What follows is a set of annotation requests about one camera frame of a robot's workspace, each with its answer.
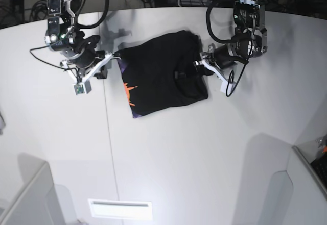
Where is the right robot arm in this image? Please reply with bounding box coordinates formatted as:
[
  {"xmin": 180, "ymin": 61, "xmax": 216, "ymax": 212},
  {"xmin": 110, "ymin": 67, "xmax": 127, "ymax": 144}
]
[{"xmin": 45, "ymin": 0, "xmax": 110, "ymax": 84}]

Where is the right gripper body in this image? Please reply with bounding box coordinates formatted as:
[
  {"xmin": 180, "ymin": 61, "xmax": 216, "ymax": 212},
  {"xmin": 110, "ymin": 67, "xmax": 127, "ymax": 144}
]
[{"xmin": 60, "ymin": 49, "xmax": 113, "ymax": 84}]

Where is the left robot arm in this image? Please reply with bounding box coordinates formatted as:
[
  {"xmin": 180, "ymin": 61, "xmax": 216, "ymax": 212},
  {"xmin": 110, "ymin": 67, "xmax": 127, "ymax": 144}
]
[{"xmin": 196, "ymin": 0, "xmax": 268, "ymax": 97}]

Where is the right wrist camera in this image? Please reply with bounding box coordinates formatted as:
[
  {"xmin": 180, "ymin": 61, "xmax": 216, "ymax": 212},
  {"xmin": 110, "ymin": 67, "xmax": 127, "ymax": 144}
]
[{"xmin": 73, "ymin": 81, "xmax": 91, "ymax": 95}]

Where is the black T-shirt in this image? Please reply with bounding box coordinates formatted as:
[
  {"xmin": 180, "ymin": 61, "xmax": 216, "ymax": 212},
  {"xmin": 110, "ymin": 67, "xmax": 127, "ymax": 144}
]
[{"xmin": 118, "ymin": 30, "xmax": 208, "ymax": 118}]

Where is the black keyboard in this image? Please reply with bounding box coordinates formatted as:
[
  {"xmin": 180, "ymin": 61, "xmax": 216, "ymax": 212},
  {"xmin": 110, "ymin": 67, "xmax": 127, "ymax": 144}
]
[{"xmin": 311, "ymin": 155, "xmax": 327, "ymax": 185}]

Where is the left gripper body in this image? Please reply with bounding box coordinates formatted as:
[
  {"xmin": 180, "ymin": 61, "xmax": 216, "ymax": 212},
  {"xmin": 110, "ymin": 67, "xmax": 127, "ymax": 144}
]
[{"xmin": 200, "ymin": 43, "xmax": 239, "ymax": 92}]

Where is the grey left monitor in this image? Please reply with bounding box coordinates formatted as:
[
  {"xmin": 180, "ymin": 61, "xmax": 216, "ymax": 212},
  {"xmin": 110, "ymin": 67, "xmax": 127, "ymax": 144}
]
[{"xmin": 1, "ymin": 162, "xmax": 66, "ymax": 224}]

